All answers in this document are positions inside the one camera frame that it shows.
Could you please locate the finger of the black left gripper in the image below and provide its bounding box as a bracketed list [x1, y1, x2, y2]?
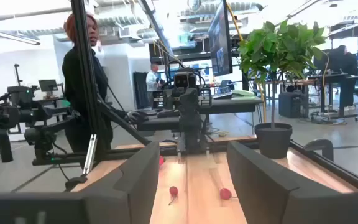
[188, 88, 200, 110]
[178, 88, 190, 110]

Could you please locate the linear ceiling light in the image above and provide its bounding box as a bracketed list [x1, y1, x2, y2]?
[0, 26, 42, 47]

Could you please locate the silver aluminium bracket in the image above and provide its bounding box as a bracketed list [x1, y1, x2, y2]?
[82, 134, 98, 175]

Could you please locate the small computer monitor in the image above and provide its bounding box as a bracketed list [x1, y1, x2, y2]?
[38, 79, 59, 93]

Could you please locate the black partition panel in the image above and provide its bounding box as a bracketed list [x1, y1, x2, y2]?
[132, 72, 150, 110]

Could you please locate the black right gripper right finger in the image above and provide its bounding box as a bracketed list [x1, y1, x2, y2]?
[226, 141, 303, 224]

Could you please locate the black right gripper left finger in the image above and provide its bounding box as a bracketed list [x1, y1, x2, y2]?
[73, 141, 161, 224]

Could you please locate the black standing desk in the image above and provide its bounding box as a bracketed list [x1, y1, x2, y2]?
[306, 73, 358, 122]

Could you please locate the grey desk calculator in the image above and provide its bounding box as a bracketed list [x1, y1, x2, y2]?
[212, 86, 233, 100]

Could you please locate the black computer mouse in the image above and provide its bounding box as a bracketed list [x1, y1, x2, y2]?
[126, 110, 150, 125]

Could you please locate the black table clamp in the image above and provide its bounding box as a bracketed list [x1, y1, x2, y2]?
[303, 139, 334, 162]

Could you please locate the small pink toy produce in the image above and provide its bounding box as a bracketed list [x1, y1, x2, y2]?
[219, 187, 238, 201]

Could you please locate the black computer keyboard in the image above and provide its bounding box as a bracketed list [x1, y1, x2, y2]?
[156, 107, 183, 118]

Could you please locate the green potted plant black pot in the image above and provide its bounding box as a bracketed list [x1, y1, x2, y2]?
[237, 20, 328, 159]

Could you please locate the black box cabinet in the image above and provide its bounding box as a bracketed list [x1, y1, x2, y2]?
[278, 91, 306, 119]

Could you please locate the person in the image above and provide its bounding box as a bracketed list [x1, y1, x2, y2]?
[145, 63, 164, 108]
[61, 12, 127, 170]
[328, 45, 358, 110]

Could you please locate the large computer monitor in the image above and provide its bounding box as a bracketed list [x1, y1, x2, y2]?
[208, 0, 233, 77]

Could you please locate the red toy radish with stem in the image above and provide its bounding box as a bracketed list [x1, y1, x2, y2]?
[168, 185, 179, 206]

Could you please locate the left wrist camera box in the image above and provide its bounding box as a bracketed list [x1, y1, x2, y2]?
[174, 70, 197, 89]

